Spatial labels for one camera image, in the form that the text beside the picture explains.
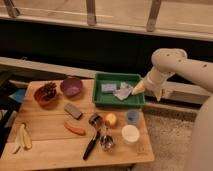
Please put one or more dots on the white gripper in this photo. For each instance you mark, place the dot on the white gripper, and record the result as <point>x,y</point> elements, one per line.
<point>153,81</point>

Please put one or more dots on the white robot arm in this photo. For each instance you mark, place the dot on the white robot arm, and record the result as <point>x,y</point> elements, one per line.
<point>167,62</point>

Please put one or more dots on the crumpled grey cloth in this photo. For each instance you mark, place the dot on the crumpled grey cloth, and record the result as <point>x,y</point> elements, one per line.
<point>124,91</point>

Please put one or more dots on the blue plastic cup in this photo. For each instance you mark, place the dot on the blue plastic cup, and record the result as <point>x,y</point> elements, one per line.
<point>132,117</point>

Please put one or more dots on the green plastic tray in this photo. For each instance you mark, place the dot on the green plastic tray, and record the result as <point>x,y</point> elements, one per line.
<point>102,99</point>

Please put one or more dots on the white round container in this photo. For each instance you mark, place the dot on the white round container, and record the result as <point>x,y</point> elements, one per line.
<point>130,134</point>

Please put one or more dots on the yellow-red apple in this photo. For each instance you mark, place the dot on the yellow-red apple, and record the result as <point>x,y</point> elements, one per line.
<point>111,120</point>

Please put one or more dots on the purple bowl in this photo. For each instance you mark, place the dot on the purple bowl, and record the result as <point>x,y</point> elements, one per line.
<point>71,86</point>

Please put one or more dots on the orange carrot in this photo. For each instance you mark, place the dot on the orange carrot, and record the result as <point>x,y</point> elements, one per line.
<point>75,130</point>

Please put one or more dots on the grey rectangular block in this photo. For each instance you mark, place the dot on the grey rectangular block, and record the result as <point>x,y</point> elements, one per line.
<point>73,111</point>

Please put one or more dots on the pine cone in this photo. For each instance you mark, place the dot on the pine cone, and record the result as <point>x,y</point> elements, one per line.
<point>49,90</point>

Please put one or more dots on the orange-brown bowl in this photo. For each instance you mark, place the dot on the orange-brown bowl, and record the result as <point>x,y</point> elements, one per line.
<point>40,100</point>

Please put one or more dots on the blue object beside table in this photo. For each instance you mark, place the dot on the blue object beside table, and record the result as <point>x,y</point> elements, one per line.
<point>19,95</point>

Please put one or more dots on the black-handled peeler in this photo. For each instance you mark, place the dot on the black-handled peeler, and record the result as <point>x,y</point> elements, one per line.
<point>96,122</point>

